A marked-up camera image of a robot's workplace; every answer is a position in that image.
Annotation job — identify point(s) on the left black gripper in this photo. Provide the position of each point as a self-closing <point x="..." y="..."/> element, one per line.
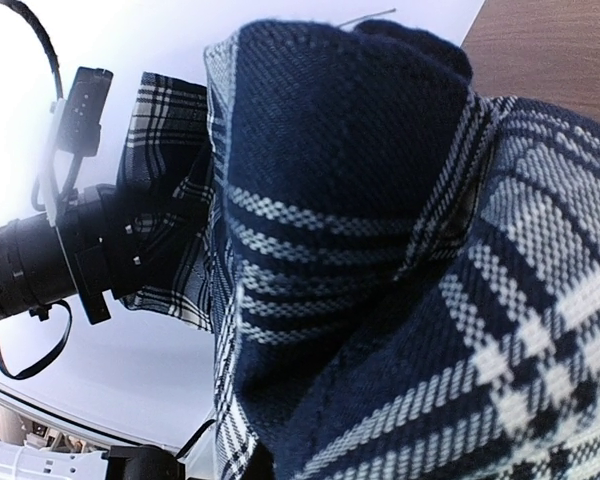
<point x="103" y="251"/>

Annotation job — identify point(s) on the black white plaid shirt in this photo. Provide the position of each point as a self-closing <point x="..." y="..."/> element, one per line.
<point x="402" y="277"/>

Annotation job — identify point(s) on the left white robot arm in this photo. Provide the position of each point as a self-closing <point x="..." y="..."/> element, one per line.
<point x="35" y="278"/>

